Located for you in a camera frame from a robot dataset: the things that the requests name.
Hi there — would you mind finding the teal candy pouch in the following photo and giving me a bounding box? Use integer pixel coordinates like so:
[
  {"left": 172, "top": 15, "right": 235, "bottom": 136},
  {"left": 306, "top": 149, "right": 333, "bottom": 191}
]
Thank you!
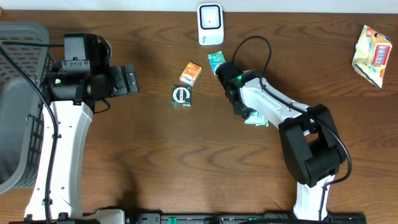
[{"left": 245, "top": 111, "right": 269, "bottom": 127}]

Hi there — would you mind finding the small teal box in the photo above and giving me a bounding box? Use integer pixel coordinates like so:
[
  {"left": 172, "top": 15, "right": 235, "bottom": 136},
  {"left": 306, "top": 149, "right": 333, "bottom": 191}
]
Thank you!
[{"left": 208, "top": 51, "right": 226, "bottom": 76}]

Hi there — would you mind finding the small orange box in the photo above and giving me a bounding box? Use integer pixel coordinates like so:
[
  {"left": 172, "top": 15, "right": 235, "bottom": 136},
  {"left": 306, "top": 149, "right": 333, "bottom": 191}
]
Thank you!
[{"left": 179, "top": 62, "right": 203, "bottom": 86}]

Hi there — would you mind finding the black round-logo packet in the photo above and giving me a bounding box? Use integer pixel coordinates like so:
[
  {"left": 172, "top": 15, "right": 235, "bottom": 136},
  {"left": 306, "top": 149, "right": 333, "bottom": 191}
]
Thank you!
[{"left": 172, "top": 85, "right": 192, "bottom": 106}]

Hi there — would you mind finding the white blue snack bag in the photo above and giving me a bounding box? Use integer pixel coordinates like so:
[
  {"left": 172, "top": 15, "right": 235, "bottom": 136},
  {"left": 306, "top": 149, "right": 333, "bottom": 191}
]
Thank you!
[{"left": 352, "top": 25, "right": 392, "bottom": 89}]

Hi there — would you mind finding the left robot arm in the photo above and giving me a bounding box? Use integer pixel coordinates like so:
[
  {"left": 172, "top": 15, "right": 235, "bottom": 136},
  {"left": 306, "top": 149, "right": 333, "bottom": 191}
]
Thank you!
[{"left": 23, "top": 33, "right": 139, "bottom": 223}]

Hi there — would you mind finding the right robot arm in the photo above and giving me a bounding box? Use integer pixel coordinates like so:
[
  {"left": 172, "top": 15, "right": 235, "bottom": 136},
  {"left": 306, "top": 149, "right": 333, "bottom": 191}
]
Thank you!
[{"left": 215, "top": 62, "right": 352, "bottom": 221}]

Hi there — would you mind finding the white barcode scanner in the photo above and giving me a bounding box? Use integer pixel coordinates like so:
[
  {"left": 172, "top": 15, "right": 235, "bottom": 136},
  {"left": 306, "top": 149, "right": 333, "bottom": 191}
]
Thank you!
[{"left": 197, "top": 3, "right": 224, "bottom": 46}]

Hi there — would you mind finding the grey plastic shopping basket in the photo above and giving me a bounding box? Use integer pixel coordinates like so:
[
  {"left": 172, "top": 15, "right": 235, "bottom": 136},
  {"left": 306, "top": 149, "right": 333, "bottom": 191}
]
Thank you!
[{"left": 1, "top": 22, "right": 54, "bottom": 193}]

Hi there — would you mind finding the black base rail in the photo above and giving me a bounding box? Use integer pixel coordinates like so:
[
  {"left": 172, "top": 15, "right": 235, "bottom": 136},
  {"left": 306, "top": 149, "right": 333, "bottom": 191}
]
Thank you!
[{"left": 9, "top": 207, "right": 368, "bottom": 224}]

